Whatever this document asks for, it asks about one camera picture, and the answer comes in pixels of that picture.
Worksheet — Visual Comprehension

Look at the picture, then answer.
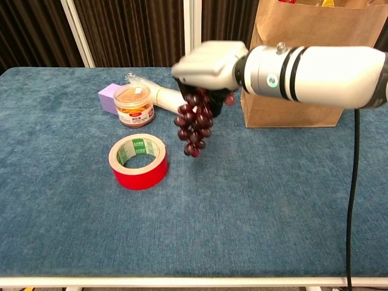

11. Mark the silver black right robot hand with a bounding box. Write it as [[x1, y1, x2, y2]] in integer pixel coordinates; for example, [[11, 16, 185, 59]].
[[171, 40, 250, 119]]

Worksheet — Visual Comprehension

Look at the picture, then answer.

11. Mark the purple plastic grape bunch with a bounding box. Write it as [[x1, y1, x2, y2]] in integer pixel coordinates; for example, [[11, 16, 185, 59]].
[[173, 87, 236, 158]]

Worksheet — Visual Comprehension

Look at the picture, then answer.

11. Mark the dark corrugated partition panel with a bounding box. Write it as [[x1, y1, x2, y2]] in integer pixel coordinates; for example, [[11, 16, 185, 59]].
[[201, 0, 261, 49], [0, 0, 85, 75], [73, 0, 186, 68]]

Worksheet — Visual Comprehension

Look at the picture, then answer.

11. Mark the bundle of wrapped straws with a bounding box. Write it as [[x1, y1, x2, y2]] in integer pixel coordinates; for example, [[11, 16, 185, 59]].
[[124, 72, 184, 115]]

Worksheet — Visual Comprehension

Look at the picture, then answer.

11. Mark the purple cube block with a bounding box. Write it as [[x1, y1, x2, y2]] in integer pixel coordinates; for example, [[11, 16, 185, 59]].
[[97, 82, 122, 115]]

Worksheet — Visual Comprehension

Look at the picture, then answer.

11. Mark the brown paper carrier bag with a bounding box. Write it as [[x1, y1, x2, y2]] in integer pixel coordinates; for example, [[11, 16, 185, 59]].
[[240, 0, 388, 129]]

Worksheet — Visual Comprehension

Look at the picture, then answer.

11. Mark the red tape roll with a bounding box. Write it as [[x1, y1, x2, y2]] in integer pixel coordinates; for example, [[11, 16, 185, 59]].
[[108, 133, 168, 191]]

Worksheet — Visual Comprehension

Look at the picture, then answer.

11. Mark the blue table cloth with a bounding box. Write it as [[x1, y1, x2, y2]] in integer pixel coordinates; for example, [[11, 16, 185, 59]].
[[0, 66, 388, 278]]

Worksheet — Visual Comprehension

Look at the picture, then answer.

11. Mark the white partition frame post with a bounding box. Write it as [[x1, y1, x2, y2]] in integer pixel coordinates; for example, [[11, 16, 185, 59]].
[[59, 0, 96, 69], [182, 0, 203, 68]]

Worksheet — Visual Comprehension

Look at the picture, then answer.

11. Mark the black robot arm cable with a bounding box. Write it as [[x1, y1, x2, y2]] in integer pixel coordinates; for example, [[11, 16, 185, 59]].
[[345, 107, 362, 291]]

